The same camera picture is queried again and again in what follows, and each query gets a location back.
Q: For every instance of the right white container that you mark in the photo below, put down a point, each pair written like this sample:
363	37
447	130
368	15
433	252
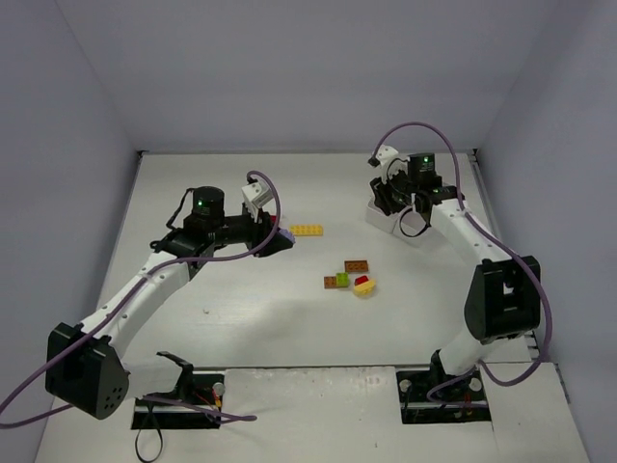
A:
411	228

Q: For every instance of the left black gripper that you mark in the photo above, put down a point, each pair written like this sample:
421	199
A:
263	231

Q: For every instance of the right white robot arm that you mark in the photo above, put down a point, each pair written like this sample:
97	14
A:
505	297

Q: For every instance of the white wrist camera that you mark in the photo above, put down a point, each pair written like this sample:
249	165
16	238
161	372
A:
381	158
256	194

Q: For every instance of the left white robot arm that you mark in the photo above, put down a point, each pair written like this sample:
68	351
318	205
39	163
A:
87	369

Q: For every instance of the left white container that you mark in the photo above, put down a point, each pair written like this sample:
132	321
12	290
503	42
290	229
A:
378	219

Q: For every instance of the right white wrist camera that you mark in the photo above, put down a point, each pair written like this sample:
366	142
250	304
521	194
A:
381	158

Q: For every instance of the brown lego plate with green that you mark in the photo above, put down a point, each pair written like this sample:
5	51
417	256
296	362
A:
330	282

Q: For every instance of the small red lego brick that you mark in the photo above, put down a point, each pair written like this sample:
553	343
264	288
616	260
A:
361	280

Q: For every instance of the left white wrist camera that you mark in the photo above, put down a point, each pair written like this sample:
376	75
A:
256	194

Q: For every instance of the green lego on brown plate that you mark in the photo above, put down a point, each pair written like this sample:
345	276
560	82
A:
342	279

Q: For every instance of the purple lego brick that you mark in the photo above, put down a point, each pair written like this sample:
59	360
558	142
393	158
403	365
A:
288	236

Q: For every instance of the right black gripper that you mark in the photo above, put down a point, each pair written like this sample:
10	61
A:
383	196

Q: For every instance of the yellow half-round lego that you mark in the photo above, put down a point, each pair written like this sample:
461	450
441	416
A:
365	288

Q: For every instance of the white container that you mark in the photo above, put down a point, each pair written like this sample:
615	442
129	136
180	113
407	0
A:
411	228
378	219

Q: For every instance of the yellow long lego plate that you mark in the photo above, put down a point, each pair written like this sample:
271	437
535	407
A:
306	230

